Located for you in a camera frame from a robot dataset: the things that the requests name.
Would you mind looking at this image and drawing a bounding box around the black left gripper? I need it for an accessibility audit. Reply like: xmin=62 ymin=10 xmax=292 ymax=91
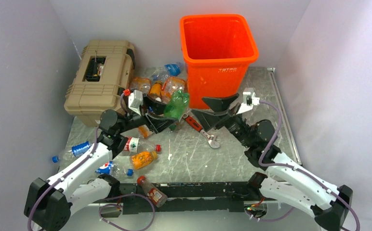
xmin=117 ymin=93 xmax=178 ymax=134

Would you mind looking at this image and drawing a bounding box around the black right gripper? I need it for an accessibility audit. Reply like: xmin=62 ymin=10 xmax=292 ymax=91
xmin=191 ymin=93 xmax=253 ymax=148

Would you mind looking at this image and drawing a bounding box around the green plastic bottle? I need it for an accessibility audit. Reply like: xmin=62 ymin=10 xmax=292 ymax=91
xmin=163 ymin=90 xmax=190 ymax=131

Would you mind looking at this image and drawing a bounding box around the red label bottle red cap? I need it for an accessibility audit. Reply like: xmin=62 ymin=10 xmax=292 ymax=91
xmin=123 ymin=137 xmax=161 ymax=153

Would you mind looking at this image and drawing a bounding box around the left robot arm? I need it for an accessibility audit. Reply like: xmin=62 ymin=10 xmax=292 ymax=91
xmin=24 ymin=93 xmax=177 ymax=231

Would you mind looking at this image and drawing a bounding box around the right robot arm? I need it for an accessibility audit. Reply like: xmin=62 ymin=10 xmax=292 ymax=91
xmin=192 ymin=91 xmax=360 ymax=231

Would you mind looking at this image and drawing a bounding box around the orange plastic bin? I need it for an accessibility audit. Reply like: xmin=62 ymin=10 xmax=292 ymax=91
xmin=179 ymin=14 xmax=259 ymax=109

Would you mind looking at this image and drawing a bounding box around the clear bottle orange label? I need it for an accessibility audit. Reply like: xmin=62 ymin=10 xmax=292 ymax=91
xmin=138 ymin=125 xmax=154 ymax=139

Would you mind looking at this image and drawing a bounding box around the small orange juice bottle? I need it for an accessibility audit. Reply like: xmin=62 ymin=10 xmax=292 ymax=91
xmin=148 ymin=80 xmax=162 ymax=102

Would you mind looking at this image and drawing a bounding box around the red adjustable wrench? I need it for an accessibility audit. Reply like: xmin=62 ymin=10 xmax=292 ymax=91
xmin=182 ymin=114 xmax=220 ymax=149

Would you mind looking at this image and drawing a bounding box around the large orange label bottle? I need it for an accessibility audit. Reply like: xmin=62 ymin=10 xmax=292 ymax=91
xmin=129 ymin=77 xmax=151 ymax=95

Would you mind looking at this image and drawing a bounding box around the crushed orange label bottle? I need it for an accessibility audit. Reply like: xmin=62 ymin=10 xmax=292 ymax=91
xmin=161 ymin=77 xmax=186 ymax=103

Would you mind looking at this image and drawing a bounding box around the orange bottle yellow cap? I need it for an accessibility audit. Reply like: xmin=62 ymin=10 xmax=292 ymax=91
xmin=130 ymin=151 xmax=158 ymax=170

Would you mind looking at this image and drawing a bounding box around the clear bottle blue label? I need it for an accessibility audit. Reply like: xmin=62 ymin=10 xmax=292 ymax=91
xmin=150 ymin=62 xmax=185 ymax=82

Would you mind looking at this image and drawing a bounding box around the tan plastic toolbox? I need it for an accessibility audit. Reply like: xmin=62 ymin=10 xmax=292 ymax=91
xmin=64 ymin=39 xmax=136 ymax=127

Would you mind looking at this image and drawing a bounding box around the clear bottle blue cap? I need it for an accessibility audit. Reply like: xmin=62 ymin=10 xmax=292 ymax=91
xmin=51 ymin=141 xmax=92 ymax=163

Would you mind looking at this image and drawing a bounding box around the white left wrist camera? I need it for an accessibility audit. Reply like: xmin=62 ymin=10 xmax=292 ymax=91
xmin=123 ymin=89 xmax=143 ymax=116

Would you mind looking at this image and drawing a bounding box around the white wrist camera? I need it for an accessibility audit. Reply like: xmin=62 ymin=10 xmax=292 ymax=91
xmin=236 ymin=91 xmax=260 ymax=115
xmin=123 ymin=89 xmax=143 ymax=116

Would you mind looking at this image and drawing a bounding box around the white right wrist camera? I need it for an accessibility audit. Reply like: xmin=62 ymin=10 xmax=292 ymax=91
xmin=236 ymin=91 xmax=260 ymax=115

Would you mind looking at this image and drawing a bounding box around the red cap bottle on rail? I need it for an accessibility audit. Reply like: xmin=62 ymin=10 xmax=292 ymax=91
xmin=137 ymin=176 xmax=168 ymax=207

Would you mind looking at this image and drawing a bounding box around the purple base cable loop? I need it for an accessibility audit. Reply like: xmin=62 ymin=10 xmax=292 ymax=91
xmin=98 ymin=192 xmax=157 ymax=231

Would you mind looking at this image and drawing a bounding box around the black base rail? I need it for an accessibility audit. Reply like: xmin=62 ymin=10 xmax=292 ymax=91
xmin=87 ymin=181 xmax=279 ymax=215

